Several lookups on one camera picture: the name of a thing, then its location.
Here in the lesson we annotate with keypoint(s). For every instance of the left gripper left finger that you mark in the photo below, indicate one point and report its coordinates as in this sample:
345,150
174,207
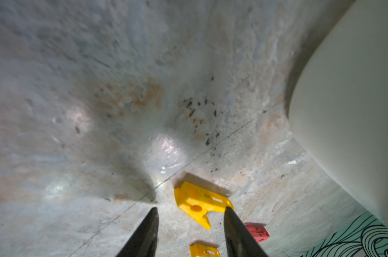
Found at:
144,240

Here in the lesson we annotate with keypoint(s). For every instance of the yellow orange clothespin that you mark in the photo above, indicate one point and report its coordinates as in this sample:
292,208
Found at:
199,250

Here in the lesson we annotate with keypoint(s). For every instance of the red clothespin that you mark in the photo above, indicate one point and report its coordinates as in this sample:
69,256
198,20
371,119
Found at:
258,232

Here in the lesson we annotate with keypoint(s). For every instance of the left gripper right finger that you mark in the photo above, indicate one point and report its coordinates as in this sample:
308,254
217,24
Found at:
239,241

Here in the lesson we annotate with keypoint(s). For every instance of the white plastic storage box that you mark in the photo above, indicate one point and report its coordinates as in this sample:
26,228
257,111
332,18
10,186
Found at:
339,107

